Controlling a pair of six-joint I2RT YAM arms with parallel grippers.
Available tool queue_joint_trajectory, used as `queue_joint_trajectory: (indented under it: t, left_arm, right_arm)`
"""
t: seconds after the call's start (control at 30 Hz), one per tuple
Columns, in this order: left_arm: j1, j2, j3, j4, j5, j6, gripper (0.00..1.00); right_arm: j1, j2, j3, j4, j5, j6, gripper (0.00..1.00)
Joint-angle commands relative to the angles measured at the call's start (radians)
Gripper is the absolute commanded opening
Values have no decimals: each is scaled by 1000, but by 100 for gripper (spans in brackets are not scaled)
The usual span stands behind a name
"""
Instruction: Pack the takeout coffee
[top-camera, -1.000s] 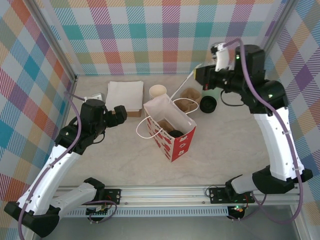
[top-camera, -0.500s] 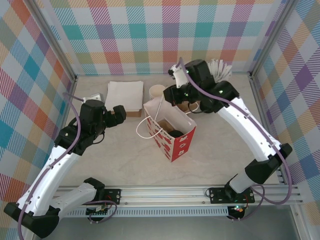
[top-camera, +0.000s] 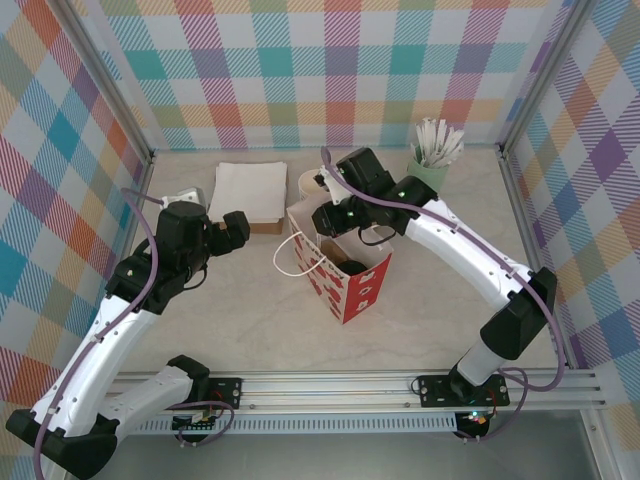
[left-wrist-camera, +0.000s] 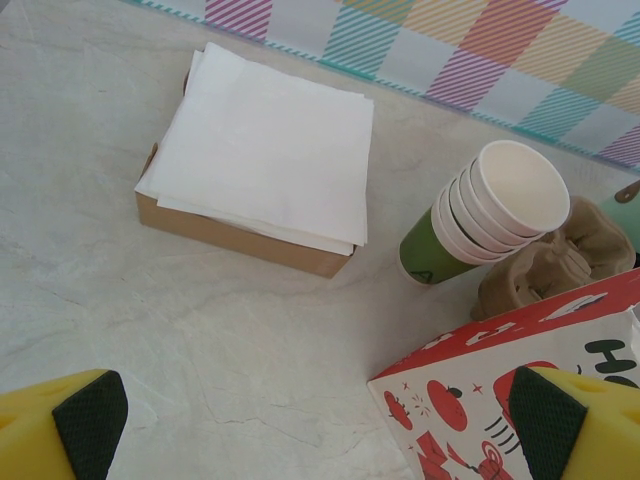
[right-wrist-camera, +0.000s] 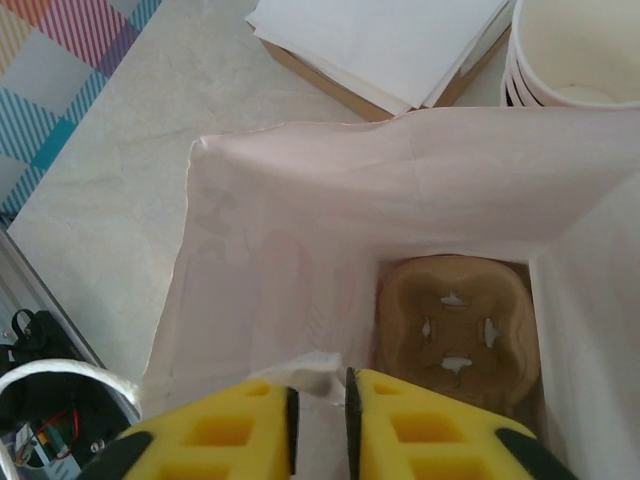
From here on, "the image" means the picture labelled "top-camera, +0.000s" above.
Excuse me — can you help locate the red white paper gift bag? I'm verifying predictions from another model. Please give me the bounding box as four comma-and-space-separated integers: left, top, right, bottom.
273, 198, 395, 326

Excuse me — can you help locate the brown cardboard box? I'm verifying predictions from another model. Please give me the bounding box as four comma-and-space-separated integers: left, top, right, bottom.
248, 218, 285, 236

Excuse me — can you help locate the green white paper cup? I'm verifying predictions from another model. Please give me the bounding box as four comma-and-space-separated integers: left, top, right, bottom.
298, 169, 327, 201

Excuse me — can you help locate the white napkin stack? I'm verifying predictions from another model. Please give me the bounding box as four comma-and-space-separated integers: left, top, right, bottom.
207, 162, 289, 224

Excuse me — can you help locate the mint green holder cup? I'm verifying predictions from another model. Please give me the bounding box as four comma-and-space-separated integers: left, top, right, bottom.
405, 152, 450, 194

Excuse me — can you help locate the small green circuit board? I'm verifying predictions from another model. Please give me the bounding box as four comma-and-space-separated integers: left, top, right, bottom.
172, 410, 221, 432

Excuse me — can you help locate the small circuit board with lights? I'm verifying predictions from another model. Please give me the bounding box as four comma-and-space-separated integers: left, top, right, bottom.
457, 409, 494, 429

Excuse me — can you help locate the grey metal panel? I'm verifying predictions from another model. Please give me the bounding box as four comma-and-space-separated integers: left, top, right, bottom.
114, 432, 601, 480

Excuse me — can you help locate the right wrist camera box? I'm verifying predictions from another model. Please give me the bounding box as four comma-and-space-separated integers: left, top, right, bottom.
313, 167, 347, 206

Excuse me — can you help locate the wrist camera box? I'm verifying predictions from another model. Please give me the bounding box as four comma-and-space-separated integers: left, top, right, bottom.
313, 167, 347, 206
160, 187, 207, 207

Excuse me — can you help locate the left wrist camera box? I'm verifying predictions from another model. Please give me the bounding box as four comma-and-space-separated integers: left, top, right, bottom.
160, 187, 207, 207

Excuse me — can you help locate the thin black camera cable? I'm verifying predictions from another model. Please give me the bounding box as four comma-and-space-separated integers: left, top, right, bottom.
357, 224, 396, 247
182, 267, 209, 290

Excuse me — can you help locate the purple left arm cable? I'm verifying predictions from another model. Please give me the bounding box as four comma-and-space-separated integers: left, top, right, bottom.
32, 187, 236, 476

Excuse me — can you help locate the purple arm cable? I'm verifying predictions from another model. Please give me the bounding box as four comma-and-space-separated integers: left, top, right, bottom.
32, 187, 236, 476
319, 146, 569, 444

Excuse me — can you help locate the aluminium side rail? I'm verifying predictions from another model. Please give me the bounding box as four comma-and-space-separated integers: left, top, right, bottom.
499, 144, 584, 374
117, 149, 157, 266

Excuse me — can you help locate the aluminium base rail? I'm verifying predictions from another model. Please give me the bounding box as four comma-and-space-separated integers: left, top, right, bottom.
107, 372, 609, 414

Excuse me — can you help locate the aluminium frame post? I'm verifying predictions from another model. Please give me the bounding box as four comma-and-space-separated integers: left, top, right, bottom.
499, 0, 596, 156
59, 0, 155, 161

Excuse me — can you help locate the white slotted cable duct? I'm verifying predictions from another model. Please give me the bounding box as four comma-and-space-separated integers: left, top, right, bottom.
134, 417, 459, 435

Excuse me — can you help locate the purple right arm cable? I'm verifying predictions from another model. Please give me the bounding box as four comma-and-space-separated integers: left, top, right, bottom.
319, 146, 569, 444

